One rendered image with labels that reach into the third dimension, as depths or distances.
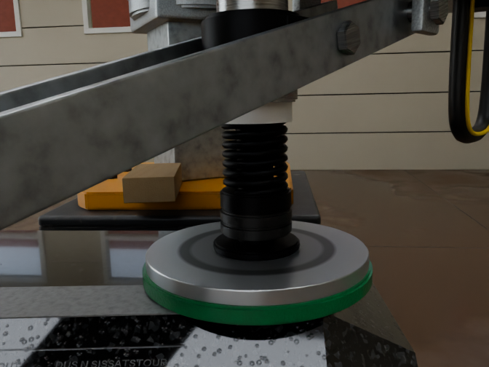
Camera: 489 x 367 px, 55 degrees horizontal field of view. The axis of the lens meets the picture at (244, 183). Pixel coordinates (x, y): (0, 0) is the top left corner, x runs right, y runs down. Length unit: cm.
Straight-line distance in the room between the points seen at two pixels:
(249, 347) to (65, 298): 17
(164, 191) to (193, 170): 24
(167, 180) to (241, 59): 60
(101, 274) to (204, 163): 70
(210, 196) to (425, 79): 566
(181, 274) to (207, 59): 18
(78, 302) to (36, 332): 4
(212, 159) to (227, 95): 84
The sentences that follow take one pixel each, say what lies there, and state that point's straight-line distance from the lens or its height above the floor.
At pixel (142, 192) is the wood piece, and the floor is 80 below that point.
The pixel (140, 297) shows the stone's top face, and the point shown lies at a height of 81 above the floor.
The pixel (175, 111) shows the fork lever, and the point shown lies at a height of 97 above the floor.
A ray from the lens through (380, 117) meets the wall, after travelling 643.
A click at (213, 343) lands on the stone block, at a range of 39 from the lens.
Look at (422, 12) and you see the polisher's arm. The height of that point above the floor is 106.
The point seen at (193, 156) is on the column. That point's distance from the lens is 115.
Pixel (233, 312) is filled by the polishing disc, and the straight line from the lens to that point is 37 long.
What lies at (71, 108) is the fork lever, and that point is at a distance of 26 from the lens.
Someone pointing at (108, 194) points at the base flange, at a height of 77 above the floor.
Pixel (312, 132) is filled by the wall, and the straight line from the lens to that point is 636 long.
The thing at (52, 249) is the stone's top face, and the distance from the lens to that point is 60.
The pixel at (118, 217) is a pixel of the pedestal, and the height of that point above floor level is 74.
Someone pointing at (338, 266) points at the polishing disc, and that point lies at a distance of 41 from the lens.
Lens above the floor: 98
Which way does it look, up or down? 10 degrees down
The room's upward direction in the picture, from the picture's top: 1 degrees counter-clockwise
